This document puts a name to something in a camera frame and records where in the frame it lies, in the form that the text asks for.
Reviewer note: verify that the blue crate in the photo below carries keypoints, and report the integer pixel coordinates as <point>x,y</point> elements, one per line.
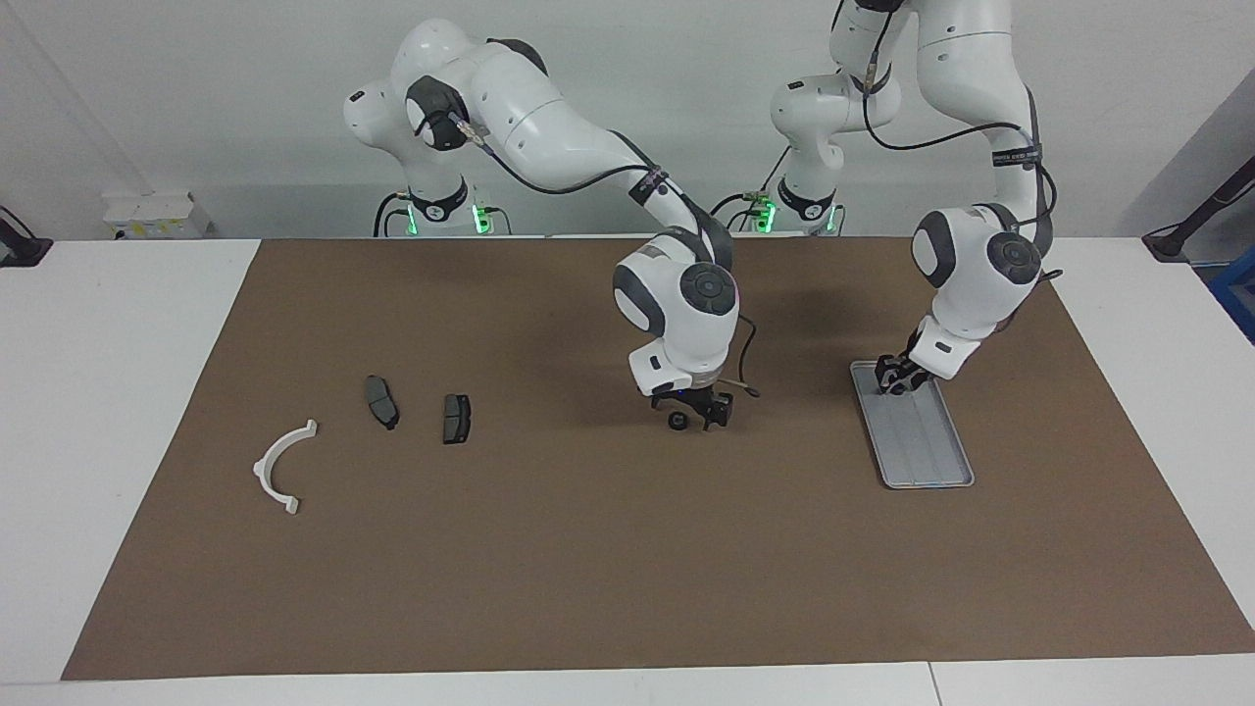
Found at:
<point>1237,294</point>

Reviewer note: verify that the silver metal tray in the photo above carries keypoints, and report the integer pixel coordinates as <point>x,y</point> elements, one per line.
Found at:
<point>931,466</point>

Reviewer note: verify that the black table clamp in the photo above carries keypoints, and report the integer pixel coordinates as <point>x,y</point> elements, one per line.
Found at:
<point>20,250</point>

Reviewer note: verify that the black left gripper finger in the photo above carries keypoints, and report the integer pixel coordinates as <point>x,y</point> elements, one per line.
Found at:
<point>910,384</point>
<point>885,375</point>

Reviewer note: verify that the white power strip yellow labels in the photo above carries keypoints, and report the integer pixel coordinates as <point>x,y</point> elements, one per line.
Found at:
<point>162,229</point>

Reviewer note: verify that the dark rectangular brake pad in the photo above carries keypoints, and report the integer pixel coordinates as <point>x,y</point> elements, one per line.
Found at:
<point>456,420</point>

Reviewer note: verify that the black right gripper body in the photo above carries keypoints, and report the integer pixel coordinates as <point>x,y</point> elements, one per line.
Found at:
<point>698,399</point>

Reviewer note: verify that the white box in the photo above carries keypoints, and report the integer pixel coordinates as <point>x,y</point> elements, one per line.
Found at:
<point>147,206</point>

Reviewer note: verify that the black angled stand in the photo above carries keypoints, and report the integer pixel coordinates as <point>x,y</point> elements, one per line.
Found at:
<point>1172,240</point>

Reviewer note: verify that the dark rounded brake pad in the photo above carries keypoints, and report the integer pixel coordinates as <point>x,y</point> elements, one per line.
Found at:
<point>380,400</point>

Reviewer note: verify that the brown table mat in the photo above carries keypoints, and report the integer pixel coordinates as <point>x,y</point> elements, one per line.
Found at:
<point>627,569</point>

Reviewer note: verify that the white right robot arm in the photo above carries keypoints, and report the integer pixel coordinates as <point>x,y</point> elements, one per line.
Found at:
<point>549,127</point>

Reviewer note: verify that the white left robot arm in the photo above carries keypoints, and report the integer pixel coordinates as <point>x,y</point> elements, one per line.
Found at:
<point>966,284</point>

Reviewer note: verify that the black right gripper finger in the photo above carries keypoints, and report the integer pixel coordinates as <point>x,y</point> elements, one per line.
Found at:
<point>721,414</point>
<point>663,403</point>

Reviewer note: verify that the white curved plastic bracket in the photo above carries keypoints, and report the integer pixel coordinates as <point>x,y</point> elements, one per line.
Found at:
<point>261,470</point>

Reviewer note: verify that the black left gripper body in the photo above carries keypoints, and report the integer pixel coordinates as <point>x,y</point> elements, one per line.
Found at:
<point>912,368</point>

